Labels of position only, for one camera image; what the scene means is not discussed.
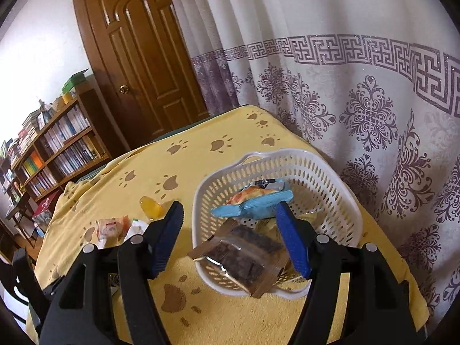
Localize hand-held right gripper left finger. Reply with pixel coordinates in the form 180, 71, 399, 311
39, 200, 185, 345

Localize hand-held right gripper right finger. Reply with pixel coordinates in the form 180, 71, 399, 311
275, 200, 419, 345

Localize white and green snack packet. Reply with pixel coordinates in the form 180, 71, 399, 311
123, 218, 150, 243

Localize clear packet of dark brownie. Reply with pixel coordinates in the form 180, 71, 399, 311
187, 219, 292, 299

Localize light blue snack packet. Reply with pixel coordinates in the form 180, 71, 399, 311
210, 179, 293, 220

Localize red and white snack packet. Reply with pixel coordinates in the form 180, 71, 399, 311
94, 216, 131, 248

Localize white plastic lattice basket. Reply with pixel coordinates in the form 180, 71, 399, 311
191, 151, 364, 300

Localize yellow jelly cup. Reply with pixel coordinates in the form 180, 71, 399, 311
140, 196, 166, 221

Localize yellow paw print blanket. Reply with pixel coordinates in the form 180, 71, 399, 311
22, 105, 430, 345

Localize red box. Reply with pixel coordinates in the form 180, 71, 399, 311
32, 190, 62, 223

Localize brown wooden bookshelf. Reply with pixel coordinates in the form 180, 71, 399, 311
0, 79, 124, 202

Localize black chair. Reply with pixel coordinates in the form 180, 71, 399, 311
0, 248, 47, 331

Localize rows of books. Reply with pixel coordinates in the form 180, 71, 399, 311
0, 90, 97, 202

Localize brown wooden door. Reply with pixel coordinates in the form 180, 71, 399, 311
72, 0, 211, 152

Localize green box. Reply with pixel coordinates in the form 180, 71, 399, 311
62, 69, 90, 94

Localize white curtain with purple pattern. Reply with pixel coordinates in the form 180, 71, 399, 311
163, 0, 460, 331

